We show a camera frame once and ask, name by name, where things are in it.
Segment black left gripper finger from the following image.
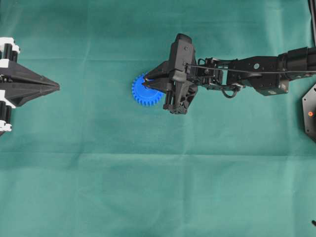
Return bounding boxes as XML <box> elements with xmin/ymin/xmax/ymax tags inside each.
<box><xmin>0</xmin><ymin>82</ymin><xmax>60</xmax><ymax>108</ymax></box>
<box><xmin>0</xmin><ymin>60</ymin><xmax>59</xmax><ymax>87</ymax></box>

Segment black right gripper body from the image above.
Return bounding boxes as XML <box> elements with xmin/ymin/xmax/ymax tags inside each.
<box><xmin>163</xmin><ymin>34</ymin><xmax>198</xmax><ymax>115</ymax></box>

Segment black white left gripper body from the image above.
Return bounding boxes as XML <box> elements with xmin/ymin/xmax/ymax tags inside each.
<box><xmin>0</xmin><ymin>36</ymin><xmax>20</xmax><ymax>135</ymax></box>

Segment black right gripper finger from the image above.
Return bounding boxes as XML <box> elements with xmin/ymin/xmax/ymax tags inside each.
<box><xmin>142</xmin><ymin>78</ymin><xmax>173</xmax><ymax>93</ymax></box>
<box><xmin>145</xmin><ymin>61</ymin><xmax>170</xmax><ymax>79</ymax></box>

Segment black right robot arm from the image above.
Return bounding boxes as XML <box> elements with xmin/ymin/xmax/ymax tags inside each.
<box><xmin>143</xmin><ymin>34</ymin><xmax>316</xmax><ymax>114</ymax></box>

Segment blue plastic gear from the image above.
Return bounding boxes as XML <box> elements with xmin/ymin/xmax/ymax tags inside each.
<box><xmin>131</xmin><ymin>74</ymin><xmax>163</xmax><ymax>107</ymax></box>

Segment green table cloth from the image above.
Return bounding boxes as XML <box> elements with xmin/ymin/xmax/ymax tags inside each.
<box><xmin>0</xmin><ymin>0</ymin><xmax>316</xmax><ymax>237</ymax></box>

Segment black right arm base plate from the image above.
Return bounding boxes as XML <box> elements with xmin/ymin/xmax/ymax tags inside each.
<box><xmin>302</xmin><ymin>84</ymin><xmax>316</xmax><ymax>142</ymax></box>

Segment black cable at top right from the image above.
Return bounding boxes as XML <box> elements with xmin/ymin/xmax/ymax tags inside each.
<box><xmin>307</xmin><ymin>0</ymin><xmax>316</xmax><ymax>47</ymax></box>

